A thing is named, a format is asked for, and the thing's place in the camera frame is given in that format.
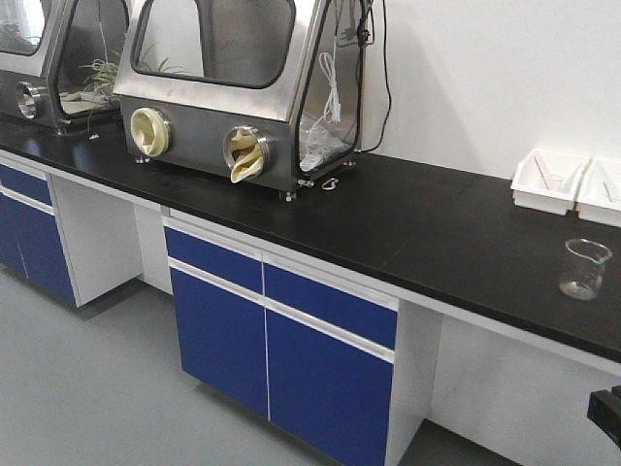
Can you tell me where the red tipped glass pipette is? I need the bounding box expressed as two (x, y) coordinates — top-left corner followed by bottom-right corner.
(533, 154), (550, 184)

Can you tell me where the cream rubber glove left port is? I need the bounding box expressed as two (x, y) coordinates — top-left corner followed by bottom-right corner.
(130, 107), (171, 157)

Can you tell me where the cream rubber glove right port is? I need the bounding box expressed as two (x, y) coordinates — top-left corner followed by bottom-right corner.
(223, 125), (270, 183)

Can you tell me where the steel glove box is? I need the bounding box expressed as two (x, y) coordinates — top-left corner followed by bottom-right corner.
(1, 1), (130, 133)
(114, 1), (373, 197)

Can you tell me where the cream rubber glove port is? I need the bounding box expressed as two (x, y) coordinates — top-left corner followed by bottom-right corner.
(130, 107), (171, 157)
(223, 125), (270, 183)

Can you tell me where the blue cabinet far left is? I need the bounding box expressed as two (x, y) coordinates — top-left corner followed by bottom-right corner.
(1, 151), (143, 307)

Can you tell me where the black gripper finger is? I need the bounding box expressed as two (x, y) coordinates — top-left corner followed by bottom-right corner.
(587, 385), (621, 448)

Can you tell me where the black power cable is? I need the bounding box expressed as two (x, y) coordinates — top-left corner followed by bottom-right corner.
(356, 0), (393, 154)

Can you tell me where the white plastic bin middle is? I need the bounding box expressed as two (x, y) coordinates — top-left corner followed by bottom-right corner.
(576, 158), (620, 227)

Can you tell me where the clear glass beaker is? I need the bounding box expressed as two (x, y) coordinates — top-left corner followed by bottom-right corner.
(558, 238), (613, 301)

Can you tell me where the blue cabinet with drawers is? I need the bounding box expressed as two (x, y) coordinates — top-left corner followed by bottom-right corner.
(162, 214), (441, 465)

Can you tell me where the white plastic bin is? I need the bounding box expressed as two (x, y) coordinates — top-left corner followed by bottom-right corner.
(576, 158), (620, 227)
(510, 149), (591, 216)

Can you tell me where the small glass beaker in bin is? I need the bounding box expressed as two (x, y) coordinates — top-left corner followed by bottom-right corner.
(542, 174), (564, 192)

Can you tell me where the green tipped glass pipette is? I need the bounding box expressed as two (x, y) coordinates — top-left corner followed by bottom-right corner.
(603, 182), (613, 202)

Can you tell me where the white coiled cable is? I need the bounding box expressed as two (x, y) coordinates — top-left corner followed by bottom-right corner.
(319, 51), (343, 123)

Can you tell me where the white plastic bin left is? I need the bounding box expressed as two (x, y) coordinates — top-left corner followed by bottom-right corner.
(510, 149), (591, 216)

